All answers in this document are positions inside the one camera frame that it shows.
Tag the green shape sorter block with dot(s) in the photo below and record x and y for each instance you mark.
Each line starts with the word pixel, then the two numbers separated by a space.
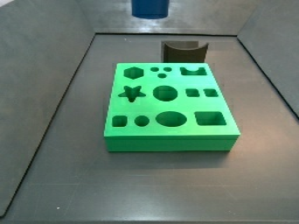
pixel 167 108

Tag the blue oval cylinder object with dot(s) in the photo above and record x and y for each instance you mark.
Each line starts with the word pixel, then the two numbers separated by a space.
pixel 149 9

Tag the dark curved holder piece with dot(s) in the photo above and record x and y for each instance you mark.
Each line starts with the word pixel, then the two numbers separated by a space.
pixel 183 51

